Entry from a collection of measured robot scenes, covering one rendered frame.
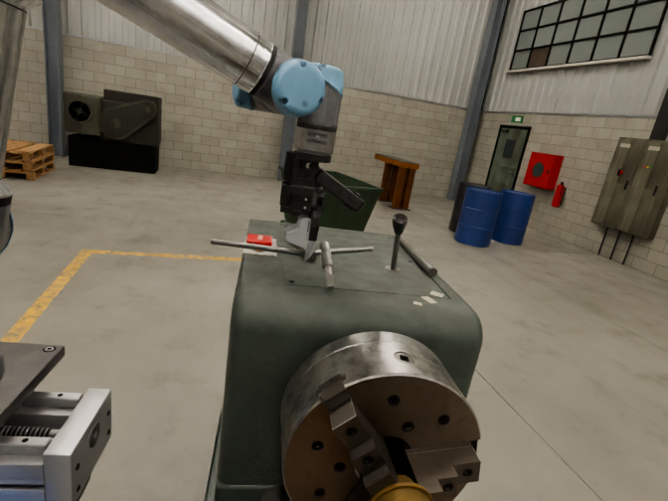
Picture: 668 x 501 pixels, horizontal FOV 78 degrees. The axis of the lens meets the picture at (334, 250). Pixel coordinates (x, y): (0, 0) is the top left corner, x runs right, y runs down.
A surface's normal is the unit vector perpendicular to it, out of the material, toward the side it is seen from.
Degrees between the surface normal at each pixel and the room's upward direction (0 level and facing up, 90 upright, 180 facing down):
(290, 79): 90
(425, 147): 90
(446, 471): 10
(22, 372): 0
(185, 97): 90
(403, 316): 42
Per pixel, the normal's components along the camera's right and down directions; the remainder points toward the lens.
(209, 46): 0.14, 0.69
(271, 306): 0.20, -0.50
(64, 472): 0.12, 0.31
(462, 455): -0.02, -0.95
